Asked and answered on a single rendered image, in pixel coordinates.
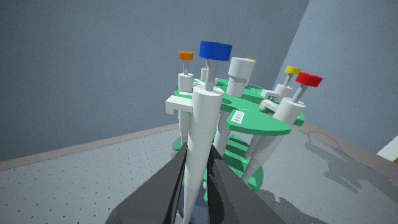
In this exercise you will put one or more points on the grey perforated base plate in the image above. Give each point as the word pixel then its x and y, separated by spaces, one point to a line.
pixel 305 182

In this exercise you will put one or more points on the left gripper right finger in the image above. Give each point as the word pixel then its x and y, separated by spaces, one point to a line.
pixel 241 204

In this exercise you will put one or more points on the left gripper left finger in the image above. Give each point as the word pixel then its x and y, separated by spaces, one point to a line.
pixel 151 203

